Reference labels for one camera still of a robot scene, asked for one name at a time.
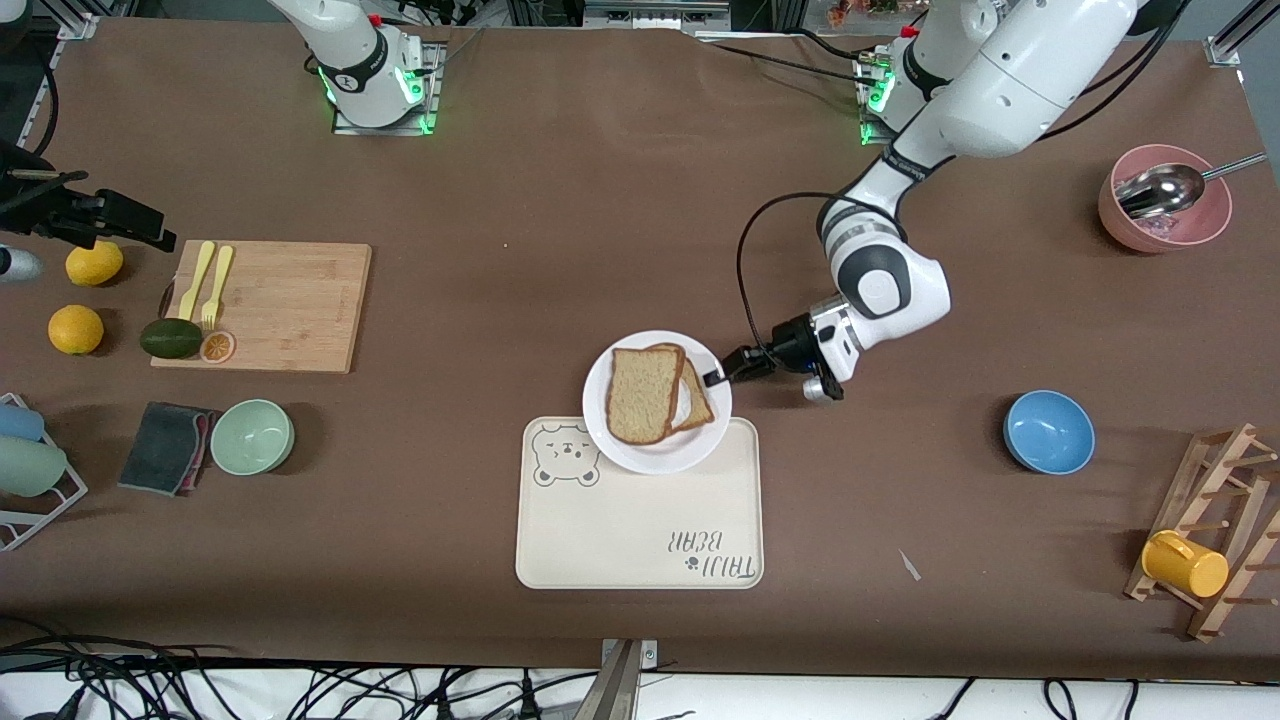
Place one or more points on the wooden mug rack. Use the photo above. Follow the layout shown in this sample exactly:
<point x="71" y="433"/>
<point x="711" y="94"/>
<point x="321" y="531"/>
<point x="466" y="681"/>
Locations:
<point x="1200" y="490"/>

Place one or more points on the yellow mug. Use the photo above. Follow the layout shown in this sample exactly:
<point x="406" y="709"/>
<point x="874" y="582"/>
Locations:
<point x="1185" y="568"/>

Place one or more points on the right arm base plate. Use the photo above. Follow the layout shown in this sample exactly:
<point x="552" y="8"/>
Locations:
<point x="420" y="126"/>

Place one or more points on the pink folded cloth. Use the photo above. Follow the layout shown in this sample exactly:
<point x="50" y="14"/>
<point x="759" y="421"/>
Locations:
<point x="205" y="450"/>

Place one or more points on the fried egg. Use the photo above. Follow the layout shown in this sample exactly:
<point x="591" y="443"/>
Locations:
<point x="682" y="408"/>

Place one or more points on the dark grey folded cloth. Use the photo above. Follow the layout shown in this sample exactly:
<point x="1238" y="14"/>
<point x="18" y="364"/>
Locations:
<point x="160" y="448"/>

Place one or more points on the colourful toy pile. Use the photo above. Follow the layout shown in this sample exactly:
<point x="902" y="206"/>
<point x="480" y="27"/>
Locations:
<point x="860" y="10"/>

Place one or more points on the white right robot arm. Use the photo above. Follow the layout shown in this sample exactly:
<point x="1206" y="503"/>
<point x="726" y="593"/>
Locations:
<point x="365" y="70"/>

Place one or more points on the orange slice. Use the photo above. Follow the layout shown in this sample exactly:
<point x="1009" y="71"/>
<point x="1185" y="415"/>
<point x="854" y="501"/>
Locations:
<point x="217" y="347"/>

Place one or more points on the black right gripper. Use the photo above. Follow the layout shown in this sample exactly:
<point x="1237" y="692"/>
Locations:
<point x="62" y="215"/>

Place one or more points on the yellow plastic knife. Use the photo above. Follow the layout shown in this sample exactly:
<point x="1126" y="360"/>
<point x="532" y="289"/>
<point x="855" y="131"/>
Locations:
<point x="197" y="280"/>

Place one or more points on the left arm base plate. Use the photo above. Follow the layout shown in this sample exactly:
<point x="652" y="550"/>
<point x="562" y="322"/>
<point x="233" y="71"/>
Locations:
<point x="875" y="138"/>

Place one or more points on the pink bowl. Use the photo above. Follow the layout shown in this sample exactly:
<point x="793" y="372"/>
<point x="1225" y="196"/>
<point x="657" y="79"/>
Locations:
<point x="1165" y="240"/>

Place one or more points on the yellow lemon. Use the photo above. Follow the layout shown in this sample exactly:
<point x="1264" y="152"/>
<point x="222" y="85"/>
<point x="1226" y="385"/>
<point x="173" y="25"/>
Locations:
<point x="95" y="265"/>
<point x="76" y="330"/>

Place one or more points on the blue cup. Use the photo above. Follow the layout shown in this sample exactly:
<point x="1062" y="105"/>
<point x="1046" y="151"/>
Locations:
<point x="20" y="422"/>

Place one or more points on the aluminium corner bracket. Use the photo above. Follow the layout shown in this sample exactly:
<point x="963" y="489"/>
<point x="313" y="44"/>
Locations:
<point x="80" y="27"/>

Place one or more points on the yellow plastic fork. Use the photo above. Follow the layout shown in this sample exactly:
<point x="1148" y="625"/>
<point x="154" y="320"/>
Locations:
<point x="218" y="285"/>

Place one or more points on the metal ladle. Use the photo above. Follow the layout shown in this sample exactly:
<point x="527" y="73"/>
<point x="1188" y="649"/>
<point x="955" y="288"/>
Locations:
<point x="1160" y="188"/>

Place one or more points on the plain brown bread slice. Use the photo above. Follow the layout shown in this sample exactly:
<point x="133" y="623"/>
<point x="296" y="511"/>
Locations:
<point x="640" y="395"/>

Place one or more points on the pale green cup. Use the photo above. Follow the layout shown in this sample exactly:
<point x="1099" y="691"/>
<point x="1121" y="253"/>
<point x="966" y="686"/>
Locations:
<point x="30" y="467"/>

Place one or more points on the grey metal box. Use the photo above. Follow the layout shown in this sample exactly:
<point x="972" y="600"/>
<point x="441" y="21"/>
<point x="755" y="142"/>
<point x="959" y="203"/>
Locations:
<point x="655" y="12"/>

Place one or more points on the dark green avocado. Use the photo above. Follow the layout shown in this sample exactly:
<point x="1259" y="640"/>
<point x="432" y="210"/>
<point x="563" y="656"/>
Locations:
<point x="171" y="339"/>

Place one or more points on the metal mount bracket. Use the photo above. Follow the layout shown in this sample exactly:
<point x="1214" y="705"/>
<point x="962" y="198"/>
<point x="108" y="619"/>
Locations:
<point x="620" y="690"/>

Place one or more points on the round white plate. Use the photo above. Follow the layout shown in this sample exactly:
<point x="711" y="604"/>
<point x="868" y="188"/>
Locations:
<point x="600" y="420"/>

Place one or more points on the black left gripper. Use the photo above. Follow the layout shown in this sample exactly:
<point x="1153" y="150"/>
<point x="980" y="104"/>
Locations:
<point x="790" y="345"/>

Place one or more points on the small white paper scrap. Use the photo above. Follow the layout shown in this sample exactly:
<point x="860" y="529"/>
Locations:
<point x="909" y="566"/>

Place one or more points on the blue bowl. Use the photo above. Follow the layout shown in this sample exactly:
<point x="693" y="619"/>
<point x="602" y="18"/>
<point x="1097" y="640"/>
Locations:
<point x="1049" y="432"/>

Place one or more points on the aluminium frame bar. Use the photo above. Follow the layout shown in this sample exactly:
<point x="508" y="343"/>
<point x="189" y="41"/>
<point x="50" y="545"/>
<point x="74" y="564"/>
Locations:
<point x="1225" y="45"/>

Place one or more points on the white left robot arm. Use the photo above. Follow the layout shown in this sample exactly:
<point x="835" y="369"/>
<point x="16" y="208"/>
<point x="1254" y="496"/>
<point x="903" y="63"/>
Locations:
<point x="1030" y="80"/>

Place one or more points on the light green bowl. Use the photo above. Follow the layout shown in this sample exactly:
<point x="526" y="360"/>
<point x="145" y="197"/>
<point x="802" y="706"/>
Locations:
<point x="252" y="437"/>

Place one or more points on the wooden cutting board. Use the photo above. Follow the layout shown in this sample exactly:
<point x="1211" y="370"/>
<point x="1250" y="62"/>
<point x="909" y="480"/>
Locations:
<point x="290" y="310"/>

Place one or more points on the cream bear print tray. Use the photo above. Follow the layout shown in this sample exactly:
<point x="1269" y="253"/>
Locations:
<point x="640" y="525"/>

